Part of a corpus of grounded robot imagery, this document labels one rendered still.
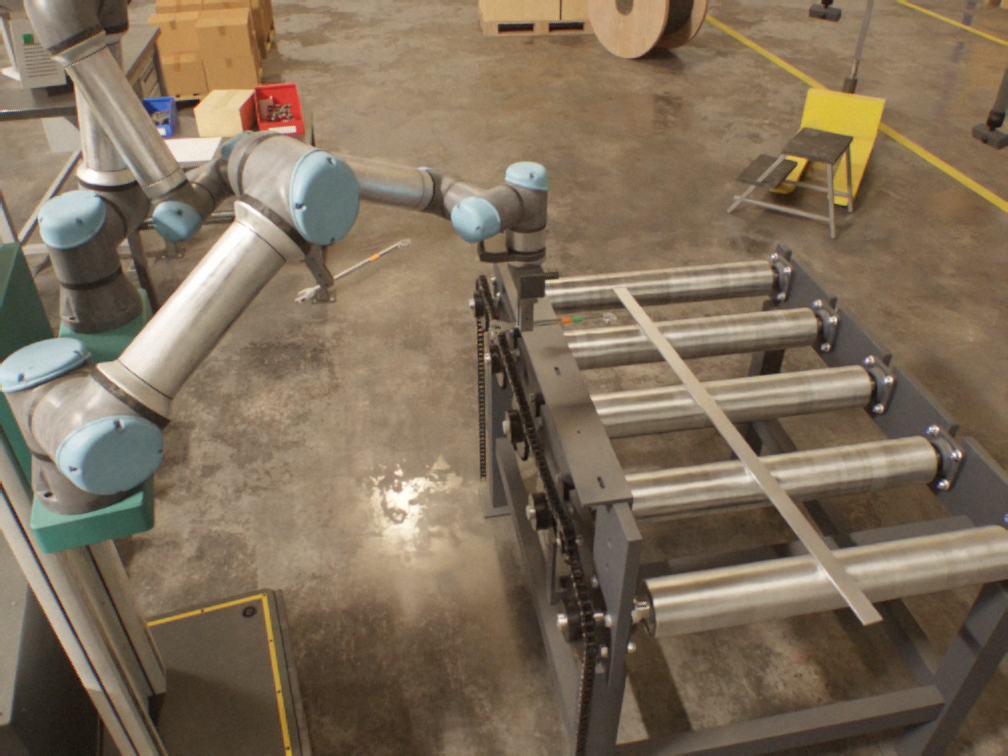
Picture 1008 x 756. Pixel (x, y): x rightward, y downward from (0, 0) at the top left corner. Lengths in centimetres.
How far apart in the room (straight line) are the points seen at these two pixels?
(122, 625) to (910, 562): 172
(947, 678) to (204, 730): 181
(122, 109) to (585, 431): 97
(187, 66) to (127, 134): 573
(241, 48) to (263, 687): 568
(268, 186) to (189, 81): 616
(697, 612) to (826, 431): 205
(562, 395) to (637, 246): 319
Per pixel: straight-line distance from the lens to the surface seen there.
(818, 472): 198
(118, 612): 211
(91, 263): 168
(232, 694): 228
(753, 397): 216
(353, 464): 326
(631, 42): 835
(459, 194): 146
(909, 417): 232
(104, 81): 153
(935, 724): 247
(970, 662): 228
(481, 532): 296
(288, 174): 113
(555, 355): 175
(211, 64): 724
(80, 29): 152
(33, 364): 123
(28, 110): 468
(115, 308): 171
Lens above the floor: 216
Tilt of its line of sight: 36 degrees down
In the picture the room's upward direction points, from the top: straight up
